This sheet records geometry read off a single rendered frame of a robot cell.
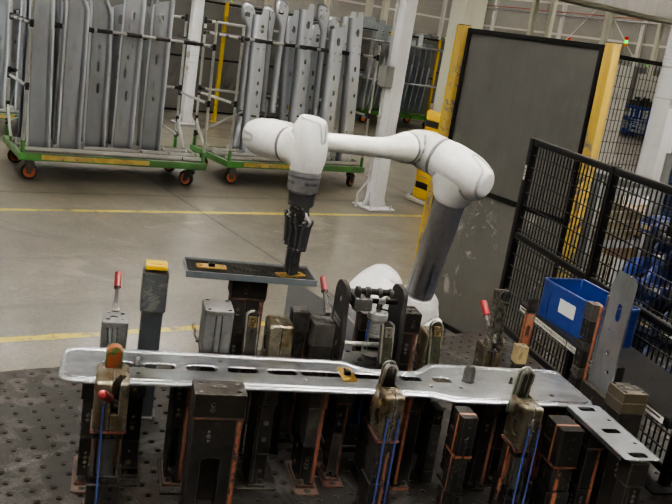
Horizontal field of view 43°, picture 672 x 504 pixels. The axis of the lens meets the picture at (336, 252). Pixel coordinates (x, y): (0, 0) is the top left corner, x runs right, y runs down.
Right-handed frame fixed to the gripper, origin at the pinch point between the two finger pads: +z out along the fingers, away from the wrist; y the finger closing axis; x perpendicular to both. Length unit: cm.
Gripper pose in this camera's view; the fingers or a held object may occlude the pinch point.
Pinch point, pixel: (292, 261)
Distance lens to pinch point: 243.2
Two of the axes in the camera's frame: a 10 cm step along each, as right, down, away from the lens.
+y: 5.2, 2.9, -8.0
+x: 8.4, -0.1, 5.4
